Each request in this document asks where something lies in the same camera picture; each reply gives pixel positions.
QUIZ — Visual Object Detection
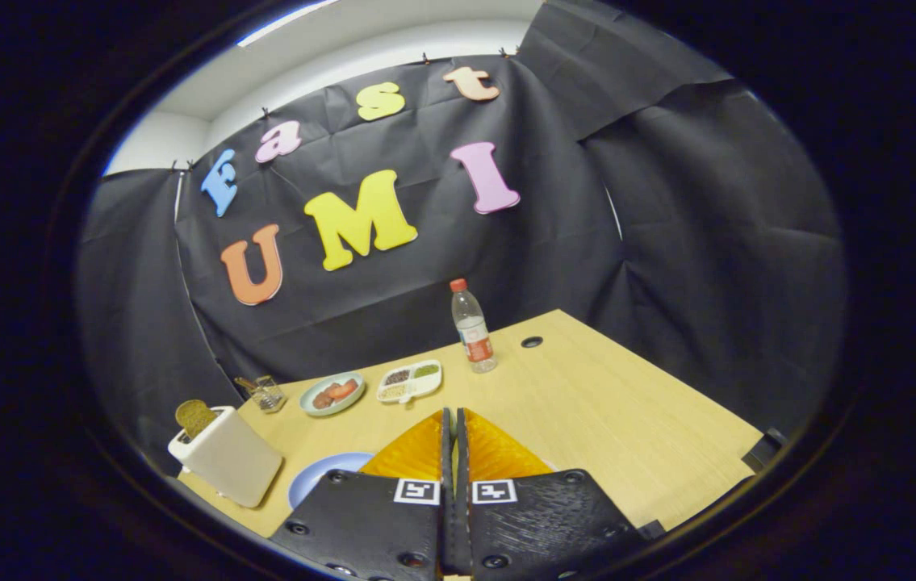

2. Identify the blue round plate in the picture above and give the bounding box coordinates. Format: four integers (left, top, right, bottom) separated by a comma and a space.
288, 452, 374, 510

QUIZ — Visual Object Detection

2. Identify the dark object beside table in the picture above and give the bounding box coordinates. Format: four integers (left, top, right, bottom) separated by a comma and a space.
742, 428, 788, 473

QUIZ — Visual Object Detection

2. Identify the brown bread slice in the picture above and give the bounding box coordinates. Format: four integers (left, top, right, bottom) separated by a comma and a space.
175, 399, 219, 441

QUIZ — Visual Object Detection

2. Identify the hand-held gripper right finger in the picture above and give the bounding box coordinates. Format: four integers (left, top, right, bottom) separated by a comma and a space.
455, 408, 649, 581

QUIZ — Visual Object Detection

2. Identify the clear bottle red cap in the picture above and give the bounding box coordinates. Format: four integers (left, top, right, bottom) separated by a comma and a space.
450, 278, 498, 374

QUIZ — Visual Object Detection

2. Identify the pale green round plate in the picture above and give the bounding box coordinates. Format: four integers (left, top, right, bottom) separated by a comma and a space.
299, 372, 366, 417

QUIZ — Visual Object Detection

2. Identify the black backdrop cloth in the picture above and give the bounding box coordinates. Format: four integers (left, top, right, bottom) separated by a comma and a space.
74, 0, 846, 477

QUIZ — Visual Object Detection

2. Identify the white toaster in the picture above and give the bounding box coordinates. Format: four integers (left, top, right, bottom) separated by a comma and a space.
168, 405, 284, 509

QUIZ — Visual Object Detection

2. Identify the white divided condiment tray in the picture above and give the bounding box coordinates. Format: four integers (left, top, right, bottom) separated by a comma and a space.
376, 359, 443, 404

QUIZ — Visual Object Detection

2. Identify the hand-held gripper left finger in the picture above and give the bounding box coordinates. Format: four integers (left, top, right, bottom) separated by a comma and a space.
270, 408, 456, 581

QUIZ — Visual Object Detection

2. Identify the clear utensil holder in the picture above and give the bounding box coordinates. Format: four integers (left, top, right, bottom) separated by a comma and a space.
252, 376, 288, 414

